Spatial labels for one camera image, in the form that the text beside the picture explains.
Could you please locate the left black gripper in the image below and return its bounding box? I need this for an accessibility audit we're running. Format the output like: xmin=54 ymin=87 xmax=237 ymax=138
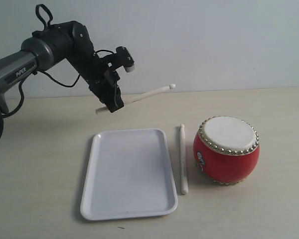
xmin=88 ymin=53 xmax=124 ymax=113

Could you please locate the horizontal white wooden drumstick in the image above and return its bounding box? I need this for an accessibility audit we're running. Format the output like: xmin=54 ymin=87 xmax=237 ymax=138
xmin=95 ymin=84 xmax=176 ymax=114

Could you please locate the vertical white wooden drumstick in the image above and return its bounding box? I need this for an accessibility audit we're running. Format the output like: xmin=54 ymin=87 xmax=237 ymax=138
xmin=179 ymin=124 xmax=189 ymax=195

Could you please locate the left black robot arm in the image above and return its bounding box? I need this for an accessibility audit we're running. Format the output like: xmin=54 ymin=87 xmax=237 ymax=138
xmin=0 ymin=21 xmax=134 ymax=138

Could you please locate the small red Chinese drum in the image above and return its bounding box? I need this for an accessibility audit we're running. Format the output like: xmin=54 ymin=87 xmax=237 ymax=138
xmin=193 ymin=116 xmax=260 ymax=185

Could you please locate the white rectangular plastic tray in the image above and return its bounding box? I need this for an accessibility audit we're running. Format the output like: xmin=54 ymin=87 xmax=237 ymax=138
xmin=80 ymin=128 xmax=178 ymax=221

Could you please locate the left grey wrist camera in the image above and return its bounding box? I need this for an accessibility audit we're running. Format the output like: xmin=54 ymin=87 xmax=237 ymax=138
xmin=102 ymin=46 xmax=135 ymax=73

